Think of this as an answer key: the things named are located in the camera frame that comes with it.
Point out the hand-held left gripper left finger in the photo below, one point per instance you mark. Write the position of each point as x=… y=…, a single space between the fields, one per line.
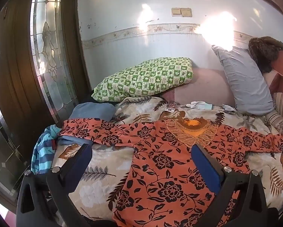
x=80 y=163

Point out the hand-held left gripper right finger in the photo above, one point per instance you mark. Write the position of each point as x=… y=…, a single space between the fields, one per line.
x=205 y=167

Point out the orange floral shirt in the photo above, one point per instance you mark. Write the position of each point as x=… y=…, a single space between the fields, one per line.
x=155 y=170

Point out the leaf print blanket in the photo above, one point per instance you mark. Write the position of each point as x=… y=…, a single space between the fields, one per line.
x=103 y=156

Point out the blue striped shirt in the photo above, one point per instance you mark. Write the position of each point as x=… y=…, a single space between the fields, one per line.
x=43 y=151

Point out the folded blue cloth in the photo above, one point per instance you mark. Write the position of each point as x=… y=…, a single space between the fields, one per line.
x=94 y=111

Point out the small white and green cloth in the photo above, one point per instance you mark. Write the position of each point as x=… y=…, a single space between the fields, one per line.
x=200 y=105

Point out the small blister pack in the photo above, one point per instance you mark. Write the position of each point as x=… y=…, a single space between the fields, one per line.
x=171 y=106

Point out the reddish wooden headboard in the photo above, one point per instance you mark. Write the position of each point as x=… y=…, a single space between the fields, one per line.
x=282 y=75

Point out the light grey pillow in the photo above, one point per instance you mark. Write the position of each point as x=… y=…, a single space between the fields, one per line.
x=245 y=82

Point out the pink cushion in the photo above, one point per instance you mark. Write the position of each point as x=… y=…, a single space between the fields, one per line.
x=203 y=85

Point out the brown fuzzy blanket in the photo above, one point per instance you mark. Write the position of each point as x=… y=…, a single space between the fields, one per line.
x=264 y=52

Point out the green checkered pillow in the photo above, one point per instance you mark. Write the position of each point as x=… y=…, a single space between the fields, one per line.
x=146 y=78

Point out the wooden door with stained glass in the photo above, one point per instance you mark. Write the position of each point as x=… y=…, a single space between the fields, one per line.
x=14 y=75

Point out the beige wall switch plate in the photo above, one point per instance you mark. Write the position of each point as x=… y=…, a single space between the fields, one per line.
x=186 y=12
x=176 y=12

